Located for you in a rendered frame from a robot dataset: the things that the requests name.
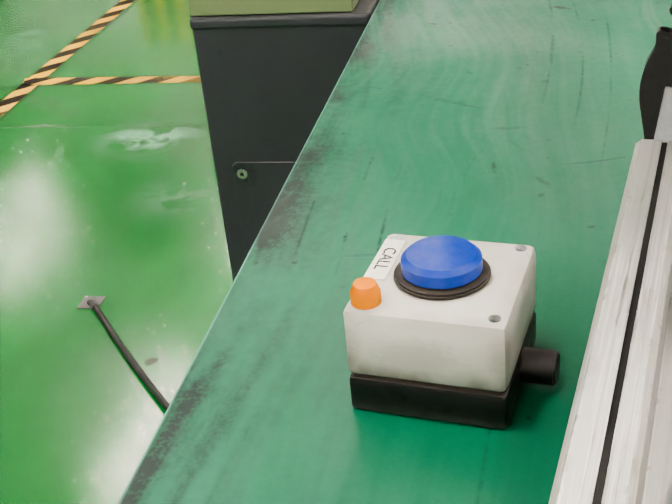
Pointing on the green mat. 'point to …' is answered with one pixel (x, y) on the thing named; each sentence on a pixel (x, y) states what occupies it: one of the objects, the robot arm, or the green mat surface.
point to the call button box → (449, 340)
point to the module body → (628, 355)
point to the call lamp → (365, 294)
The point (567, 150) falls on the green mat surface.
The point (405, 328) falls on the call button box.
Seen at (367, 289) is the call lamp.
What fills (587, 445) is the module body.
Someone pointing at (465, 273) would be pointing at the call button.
